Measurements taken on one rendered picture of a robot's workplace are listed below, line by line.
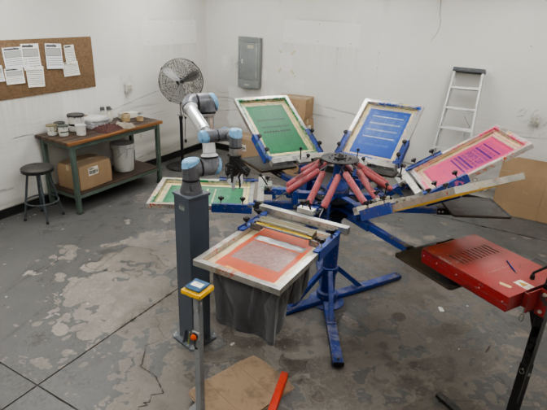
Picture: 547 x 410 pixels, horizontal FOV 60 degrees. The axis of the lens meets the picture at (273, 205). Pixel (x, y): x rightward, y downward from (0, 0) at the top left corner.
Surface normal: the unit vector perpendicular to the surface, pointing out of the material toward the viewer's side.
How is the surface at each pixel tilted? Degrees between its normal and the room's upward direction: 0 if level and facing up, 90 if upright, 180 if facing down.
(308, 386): 0
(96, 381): 0
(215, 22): 90
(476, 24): 90
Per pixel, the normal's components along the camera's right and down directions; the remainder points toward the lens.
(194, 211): 0.72, 0.29
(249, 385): 0.04, -0.92
